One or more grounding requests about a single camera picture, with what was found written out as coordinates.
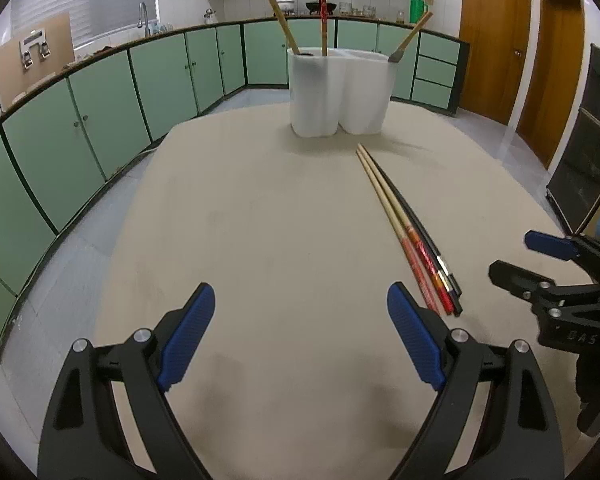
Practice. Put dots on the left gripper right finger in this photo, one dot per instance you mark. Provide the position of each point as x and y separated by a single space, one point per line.
518 437

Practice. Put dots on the red orange patterned chopstick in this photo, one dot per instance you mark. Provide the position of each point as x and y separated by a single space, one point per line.
324 27

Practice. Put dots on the green thermos flask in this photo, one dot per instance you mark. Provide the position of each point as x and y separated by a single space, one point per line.
418 8

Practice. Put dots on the black shelf unit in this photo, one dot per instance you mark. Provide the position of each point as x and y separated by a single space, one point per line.
574 188

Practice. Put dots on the red tipped wooden chopstick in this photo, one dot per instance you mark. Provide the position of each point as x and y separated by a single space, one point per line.
400 232

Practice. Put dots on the white cooking pot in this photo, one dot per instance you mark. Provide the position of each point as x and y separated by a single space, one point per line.
288 7

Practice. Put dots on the plain bamboo chopstick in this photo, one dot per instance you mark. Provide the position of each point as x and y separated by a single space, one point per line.
280 17

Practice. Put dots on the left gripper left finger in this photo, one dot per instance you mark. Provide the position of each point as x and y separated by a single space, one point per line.
82 436

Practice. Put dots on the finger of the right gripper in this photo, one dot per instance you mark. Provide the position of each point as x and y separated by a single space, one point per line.
530 279
582 250

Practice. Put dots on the green lower kitchen cabinets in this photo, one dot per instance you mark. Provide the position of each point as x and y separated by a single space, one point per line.
65 141

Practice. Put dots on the brown wooden door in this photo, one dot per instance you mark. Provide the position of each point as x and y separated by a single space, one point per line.
555 76
497 32

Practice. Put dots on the black chopstick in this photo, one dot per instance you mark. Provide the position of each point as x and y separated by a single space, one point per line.
434 252
457 308

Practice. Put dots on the wooden handled spatula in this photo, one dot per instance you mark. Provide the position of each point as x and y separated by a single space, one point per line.
397 55

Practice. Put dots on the white plastic utensil holder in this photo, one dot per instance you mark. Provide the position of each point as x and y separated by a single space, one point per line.
345 89

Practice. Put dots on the chrome sink faucet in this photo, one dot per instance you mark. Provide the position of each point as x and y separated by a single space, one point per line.
143 19

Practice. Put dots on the brown cardboard board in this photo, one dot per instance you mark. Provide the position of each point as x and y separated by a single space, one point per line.
38 52

